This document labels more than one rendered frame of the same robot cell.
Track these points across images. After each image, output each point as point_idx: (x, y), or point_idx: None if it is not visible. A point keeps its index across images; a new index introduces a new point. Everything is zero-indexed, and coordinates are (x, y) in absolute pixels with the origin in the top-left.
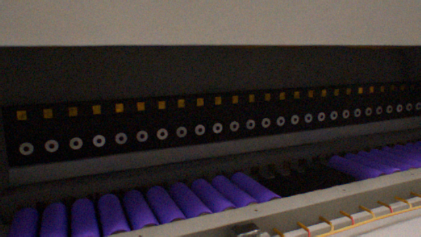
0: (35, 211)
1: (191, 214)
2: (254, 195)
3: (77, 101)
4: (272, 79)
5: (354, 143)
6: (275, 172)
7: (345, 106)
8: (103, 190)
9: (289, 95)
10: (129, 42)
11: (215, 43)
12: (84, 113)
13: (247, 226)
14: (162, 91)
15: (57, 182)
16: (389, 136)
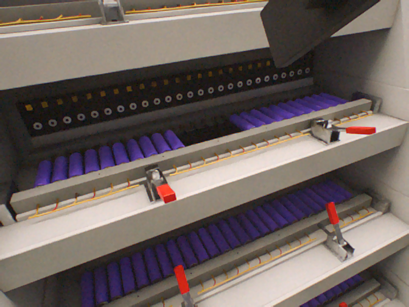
0: (49, 162)
1: (131, 159)
2: (171, 145)
3: (64, 89)
4: (199, 59)
5: (252, 103)
6: (195, 127)
7: (248, 77)
8: (88, 146)
9: (204, 74)
10: (69, 77)
11: (122, 69)
12: (67, 102)
13: (153, 166)
14: (120, 77)
15: (61, 143)
16: (279, 95)
